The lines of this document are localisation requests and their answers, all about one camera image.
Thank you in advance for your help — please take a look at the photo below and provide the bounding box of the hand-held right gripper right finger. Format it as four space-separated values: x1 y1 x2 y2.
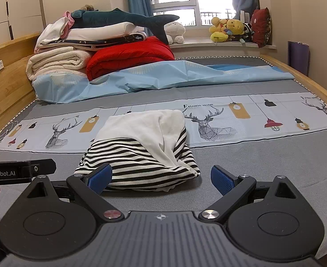
198 165 301 223

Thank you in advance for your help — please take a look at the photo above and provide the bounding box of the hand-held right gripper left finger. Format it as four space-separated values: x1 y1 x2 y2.
24 164 125 224

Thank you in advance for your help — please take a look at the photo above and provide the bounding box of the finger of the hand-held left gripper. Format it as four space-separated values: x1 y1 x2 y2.
28 158 57 176

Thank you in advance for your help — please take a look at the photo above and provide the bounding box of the black white striped small garment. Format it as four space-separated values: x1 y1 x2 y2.
74 109 202 192

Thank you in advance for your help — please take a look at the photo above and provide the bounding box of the wooden headboard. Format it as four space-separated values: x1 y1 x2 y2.
0 31 46 146

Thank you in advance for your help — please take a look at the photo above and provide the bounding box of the cream folded blanket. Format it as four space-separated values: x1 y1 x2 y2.
26 47 93 82

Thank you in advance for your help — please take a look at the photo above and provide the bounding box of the light blue sheet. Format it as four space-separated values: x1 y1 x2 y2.
32 59 295 104

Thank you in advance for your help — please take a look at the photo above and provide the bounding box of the red quilt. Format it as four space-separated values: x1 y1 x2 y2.
86 36 176 81

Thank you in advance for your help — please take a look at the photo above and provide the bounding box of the window sill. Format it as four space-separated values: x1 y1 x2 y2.
169 40 278 59

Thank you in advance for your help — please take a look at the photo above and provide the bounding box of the white folded cloth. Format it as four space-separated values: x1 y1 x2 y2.
35 17 70 53

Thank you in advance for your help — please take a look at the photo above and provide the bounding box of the purple bag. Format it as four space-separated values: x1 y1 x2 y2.
288 40 311 77

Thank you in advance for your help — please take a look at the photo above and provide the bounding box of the white folded blanket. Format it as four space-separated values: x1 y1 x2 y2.
66 22 145 41

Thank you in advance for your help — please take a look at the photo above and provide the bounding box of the yellow duck plush toy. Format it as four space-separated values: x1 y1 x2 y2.
209 17 228 43

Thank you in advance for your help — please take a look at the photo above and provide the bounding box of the pink cloth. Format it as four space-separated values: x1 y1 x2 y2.
60 10 75 38

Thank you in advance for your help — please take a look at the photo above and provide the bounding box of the black white plush toy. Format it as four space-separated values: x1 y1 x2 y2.
243 24 254 42

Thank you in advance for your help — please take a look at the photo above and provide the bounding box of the yellow bear plush toy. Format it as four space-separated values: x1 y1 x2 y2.
225 18 246 42

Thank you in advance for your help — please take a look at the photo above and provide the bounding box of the red pillow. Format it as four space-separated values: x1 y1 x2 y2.
250 7 272 48

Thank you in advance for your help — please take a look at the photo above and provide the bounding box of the dark teal shark plush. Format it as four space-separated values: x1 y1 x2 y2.
70 8 180 45

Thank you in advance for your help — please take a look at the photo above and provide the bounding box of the white plastic object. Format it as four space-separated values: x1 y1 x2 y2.
240 10 254 24

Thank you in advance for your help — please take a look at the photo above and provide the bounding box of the cream wardrobe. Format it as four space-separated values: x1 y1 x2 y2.
0 0 46 49

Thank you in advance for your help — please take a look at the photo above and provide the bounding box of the window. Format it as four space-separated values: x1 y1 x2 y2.
148 0 237 29

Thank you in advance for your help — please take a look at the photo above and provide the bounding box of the wooden bed side rail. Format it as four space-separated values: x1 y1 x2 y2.
259 54 327 118

